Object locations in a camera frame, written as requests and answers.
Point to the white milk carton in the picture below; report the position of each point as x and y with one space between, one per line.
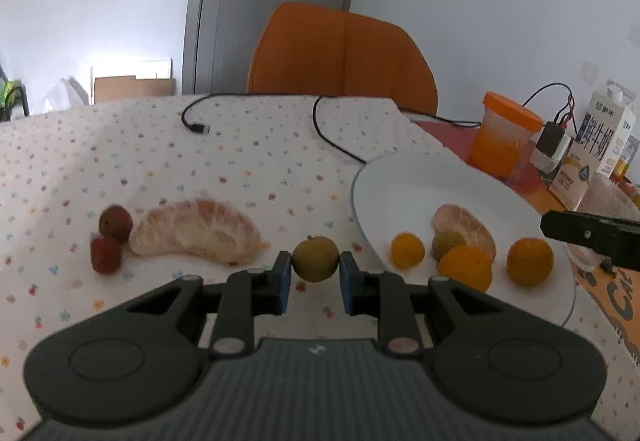
595 141

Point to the dark red lychee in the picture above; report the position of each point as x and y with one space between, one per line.
115 223
105 255

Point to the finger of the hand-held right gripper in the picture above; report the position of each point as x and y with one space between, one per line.
590 235

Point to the dotted white tablecloth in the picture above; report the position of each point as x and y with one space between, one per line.
150 156

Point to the clear drinking glass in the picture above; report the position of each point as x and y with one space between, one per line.
607 198

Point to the green-brown round fruit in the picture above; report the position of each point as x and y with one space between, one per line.
315 258
446 243

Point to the orange chair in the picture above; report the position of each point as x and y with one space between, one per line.
340 56

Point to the small peeled pomelo segment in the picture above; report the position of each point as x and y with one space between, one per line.
462 223

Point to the black metal rack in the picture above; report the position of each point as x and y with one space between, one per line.
23 103

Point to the small orange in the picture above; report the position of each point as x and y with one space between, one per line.
407 250

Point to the large peeled pomelo segment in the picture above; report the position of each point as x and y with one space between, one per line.
195 233

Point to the orange lidded plastic cup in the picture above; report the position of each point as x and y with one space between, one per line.
495 146

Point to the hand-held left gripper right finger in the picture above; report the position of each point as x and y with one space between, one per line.
347 286

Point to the red table mat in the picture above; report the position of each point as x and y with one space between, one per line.
450 136

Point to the clear plastic bag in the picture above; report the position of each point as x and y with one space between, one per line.
67 96

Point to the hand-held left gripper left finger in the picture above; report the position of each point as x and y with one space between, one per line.
285 281

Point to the brown cardboard sheet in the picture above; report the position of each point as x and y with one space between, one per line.
132 90

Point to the white bowl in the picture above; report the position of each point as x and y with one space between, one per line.
425 191

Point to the large orange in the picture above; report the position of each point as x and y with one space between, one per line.
530 261
465 268

